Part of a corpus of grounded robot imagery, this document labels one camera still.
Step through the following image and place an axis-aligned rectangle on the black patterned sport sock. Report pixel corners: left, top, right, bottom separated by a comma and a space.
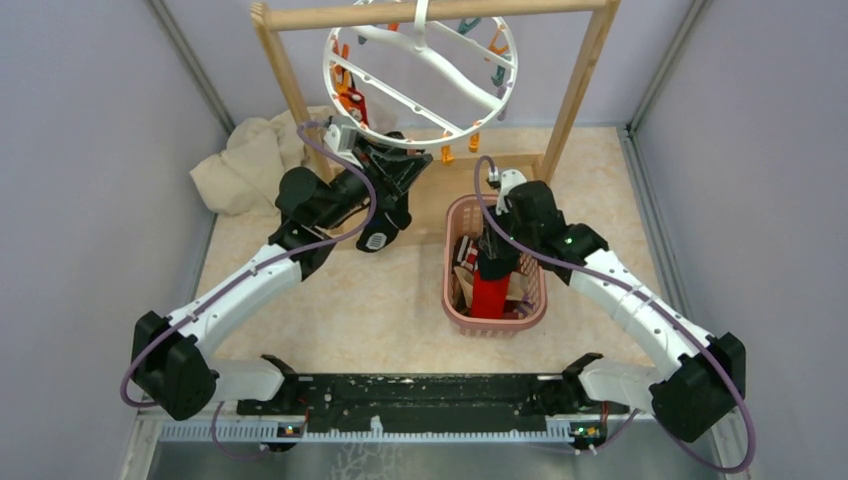
355, 194, 412, 253

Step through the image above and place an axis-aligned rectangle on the white round clip hanger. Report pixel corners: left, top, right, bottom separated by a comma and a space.
322, 1, 519, 149

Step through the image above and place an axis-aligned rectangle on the wooden drying rack frame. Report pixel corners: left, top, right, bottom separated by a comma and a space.
250, 0, 622, 248

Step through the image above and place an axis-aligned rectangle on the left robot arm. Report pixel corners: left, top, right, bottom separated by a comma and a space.
122, 134, 433, 421

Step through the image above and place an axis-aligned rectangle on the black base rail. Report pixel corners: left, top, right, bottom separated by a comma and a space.
237, 373, 630, 440

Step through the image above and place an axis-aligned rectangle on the purple cable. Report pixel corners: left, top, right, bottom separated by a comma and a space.
119, 119, 379, 458
472, 155, 759, 475

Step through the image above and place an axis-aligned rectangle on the beige crumpled cloth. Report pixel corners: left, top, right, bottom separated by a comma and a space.
190, 110, 315, 216

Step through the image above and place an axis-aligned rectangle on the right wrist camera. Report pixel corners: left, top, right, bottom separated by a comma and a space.
487, 168, 527, 216

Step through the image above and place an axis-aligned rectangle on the plain red sock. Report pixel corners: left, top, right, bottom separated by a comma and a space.
470, 271, 510, 319

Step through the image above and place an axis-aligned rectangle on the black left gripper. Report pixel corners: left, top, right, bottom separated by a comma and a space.
317, 132, 434, 231

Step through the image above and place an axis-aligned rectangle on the teal plastic clip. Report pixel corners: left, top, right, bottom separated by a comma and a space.
490, 65, 512, 88

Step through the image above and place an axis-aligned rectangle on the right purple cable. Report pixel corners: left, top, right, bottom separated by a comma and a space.
472, 155, 759, 475

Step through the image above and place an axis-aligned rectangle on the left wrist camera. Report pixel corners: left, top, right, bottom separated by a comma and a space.
323, 115, 359, 164

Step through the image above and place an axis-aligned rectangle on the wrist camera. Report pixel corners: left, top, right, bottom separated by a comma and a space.
487, 168, 527, 216
323, 115, 359, 164

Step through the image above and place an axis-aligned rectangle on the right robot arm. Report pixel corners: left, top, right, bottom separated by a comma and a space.
496, 181, 746, 443

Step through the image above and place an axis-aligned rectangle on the orange plastic clip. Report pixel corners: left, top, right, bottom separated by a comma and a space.
440, 144, 455, 165

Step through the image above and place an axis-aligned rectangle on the pink plastic laundry basket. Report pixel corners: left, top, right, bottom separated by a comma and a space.
441, 195, 548, 338

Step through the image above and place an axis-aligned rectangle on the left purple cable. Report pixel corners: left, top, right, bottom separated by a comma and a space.
119, 119, 379, 458

